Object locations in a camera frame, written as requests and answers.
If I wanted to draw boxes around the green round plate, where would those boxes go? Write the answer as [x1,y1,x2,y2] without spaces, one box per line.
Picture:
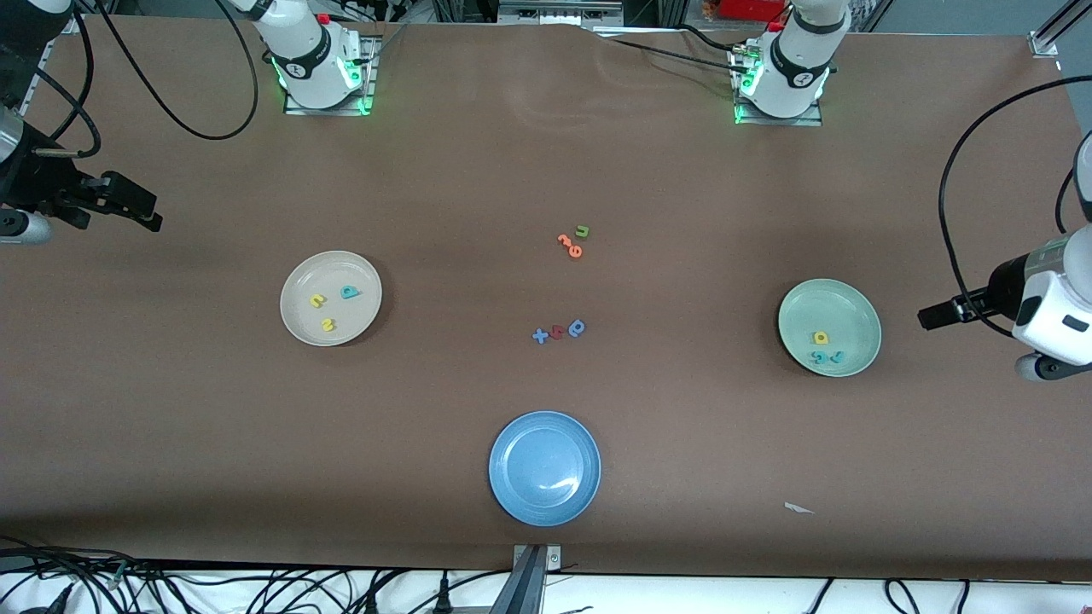
[777,278,882,378]

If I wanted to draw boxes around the beige round plate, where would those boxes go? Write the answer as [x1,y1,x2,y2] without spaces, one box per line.
[280,250,383,347]

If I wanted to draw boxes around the red box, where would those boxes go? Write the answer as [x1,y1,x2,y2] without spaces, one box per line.
[718,0,790,22]

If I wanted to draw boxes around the brown table cover sheet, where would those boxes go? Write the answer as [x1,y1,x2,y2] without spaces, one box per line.
[0,13,1092,582]

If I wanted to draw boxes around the blue round plate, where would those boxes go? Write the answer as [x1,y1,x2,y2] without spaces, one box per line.
[488,410,602,527]

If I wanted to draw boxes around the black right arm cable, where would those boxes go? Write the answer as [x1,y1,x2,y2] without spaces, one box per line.
[30,0,259,159]

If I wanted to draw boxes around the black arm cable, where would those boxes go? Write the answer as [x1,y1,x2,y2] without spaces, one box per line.
[30,0,259,159]
[938,75,1092,327]

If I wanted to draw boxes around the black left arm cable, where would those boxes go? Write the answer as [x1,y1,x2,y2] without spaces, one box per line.
[938,75,1092,327]

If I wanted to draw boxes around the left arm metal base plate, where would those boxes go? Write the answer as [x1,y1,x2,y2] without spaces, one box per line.
[732,41,824,127]

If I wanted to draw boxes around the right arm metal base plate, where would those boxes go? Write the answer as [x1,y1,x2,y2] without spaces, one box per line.
[284,36,378,116]

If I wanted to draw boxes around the black base cable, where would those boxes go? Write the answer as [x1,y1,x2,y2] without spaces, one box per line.
[674,24,745,55]
[597,36,743,76]

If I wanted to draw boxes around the aluminium frame rack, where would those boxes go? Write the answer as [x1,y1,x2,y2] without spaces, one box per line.
[431,0,683,26]

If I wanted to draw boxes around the grey metal bracket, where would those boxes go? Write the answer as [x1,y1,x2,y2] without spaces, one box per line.
[512,544,562,572]

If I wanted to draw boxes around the black aluminium post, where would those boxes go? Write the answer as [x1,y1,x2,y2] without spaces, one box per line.
[491,546,547,614]

